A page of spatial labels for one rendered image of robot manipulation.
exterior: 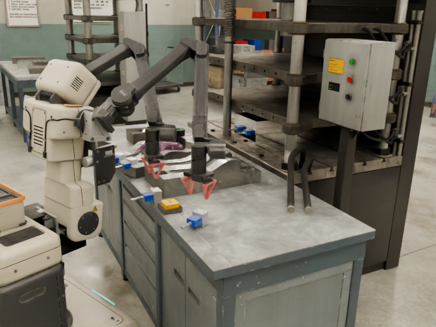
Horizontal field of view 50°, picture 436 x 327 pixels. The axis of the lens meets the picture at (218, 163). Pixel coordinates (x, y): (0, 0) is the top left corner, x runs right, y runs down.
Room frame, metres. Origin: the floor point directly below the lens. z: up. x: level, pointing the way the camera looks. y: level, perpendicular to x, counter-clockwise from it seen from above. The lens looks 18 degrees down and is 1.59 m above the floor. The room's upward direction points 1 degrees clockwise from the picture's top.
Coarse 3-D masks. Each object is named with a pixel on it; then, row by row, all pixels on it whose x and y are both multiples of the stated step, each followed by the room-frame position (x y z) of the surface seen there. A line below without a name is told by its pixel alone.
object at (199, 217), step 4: (192, 212) 1.63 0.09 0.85; (196, 212) 1.62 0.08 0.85; (200, 212) 1.62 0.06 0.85; (204, 212) 1.62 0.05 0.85; (192, 216) 1.61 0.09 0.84; (196, 216) 1.62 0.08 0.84; (200, 216) 1.61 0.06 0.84; (204, 216) 1.62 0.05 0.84; (188, 220) 1.59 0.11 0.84; (192, 220) 1.58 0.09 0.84; (196, 220) 1.58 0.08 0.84; (200, 220) 1.60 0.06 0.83; (204, 220) 1.62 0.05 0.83; (184, 224) 1.56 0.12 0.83; (188, 224) 1.57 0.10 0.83; (192, 224) 1.58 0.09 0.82; (196, 224) 1.58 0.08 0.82; (200, 224) 1.61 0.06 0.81; (204, 224) 1.62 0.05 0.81; (180, 228) 1.54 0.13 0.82
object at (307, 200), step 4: (304, 176) 2.01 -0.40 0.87; (304, 180) 1.97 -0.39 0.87; (304, 184) 1.94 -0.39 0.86; (304, 188) 1.91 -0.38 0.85; (308, 188) 1.91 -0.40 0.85; (304, 192) 1.88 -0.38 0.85; (308, 192) 1.87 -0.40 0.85; (304, 196) 1.85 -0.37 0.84; (308, 196) 1.84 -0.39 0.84; (304, 200) 1.82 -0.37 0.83; (308, 200) 1.80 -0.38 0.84; (304, 204) 1.79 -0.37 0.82; (308, 204) 1.77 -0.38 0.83; (308, 208) 1.75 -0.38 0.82; (308, 212) 1.76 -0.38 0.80
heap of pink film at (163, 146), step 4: (144, 144) 2.37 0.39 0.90; (160, 144) 2.42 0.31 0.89; (164, 144) 2.31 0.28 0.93; (168, 144) 2.33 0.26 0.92; (172, 144) 2.35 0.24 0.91; (176, 144) 2.42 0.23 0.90; (180, 144) 2.43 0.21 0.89; (140, 148) 2.35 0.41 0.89; (144, 148) 2.35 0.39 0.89; (160, 148) 2.30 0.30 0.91; (164, 148) 2.30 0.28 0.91; (168, 148) 2.32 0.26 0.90; (172, 148) 2.33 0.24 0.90; (176, 148) 2.37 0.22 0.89; (180, 148) 2.40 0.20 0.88; (136, 152) 2.33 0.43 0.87
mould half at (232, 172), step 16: (160, 160) 2.14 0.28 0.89; (176, 160) 2.17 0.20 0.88; (224, 160) 2.04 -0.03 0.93; (240, 160) 2.26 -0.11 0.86; (160, 176) 1.91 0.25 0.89; (176, 176) 1.92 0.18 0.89; (208, 176) 1.98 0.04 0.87; (224, 176) 2.02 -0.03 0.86; (240, 176) 2.06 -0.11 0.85; (256, 176) 2.10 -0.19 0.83; (176, 192) 1.91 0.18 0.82; (192, 192) 1.94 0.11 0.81
